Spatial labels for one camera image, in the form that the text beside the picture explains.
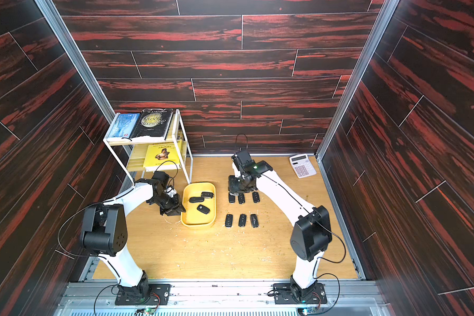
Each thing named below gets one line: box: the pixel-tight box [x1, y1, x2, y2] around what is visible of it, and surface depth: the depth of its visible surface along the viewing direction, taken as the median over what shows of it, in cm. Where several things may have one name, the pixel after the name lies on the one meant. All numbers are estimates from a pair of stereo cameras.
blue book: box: [107, 113, 141, 139], surface depth 88 cm
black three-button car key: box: [238, 213, 247, 228], surface depth 95 cm
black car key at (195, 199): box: [188, 196, 205, 204], surface depth 101 cm
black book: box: [129, 107, 174, 141], surface depth 88 cm
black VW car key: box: [196, 204, 211, 215], surface depth 98 cm
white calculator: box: [289, 153, 317, 179], surface depth 117 cm
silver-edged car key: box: [250, 213, 260, 228], surface depth 94 cm
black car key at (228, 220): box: [225, 213, 234, 228], surface depth 95 cm
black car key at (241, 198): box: [237, 192, 246, 205], surface depth 101 cm
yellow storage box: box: [180, 182, 217, 228], surface depth 100 cm
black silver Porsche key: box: [200, 191, 214, 199], surface depth 103 cm
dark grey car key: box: [252, 191, 261, 204], surface depth 103 cm
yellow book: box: [143, 140, 182, 172], surface depth 96 cm
